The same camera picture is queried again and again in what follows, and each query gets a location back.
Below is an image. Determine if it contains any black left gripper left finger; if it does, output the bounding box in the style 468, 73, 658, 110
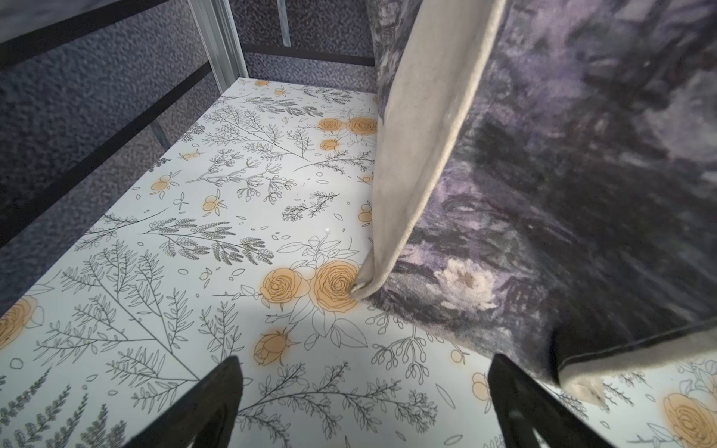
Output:
126, 356, 244, 447

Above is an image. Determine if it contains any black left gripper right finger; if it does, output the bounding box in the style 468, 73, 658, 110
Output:
488, 354, 611, 448

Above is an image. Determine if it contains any beige printed tote bag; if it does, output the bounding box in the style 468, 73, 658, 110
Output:
351, 1, 716, 406

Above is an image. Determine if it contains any aluminium frame post left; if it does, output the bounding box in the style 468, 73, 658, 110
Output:
189, 0, 248, 93

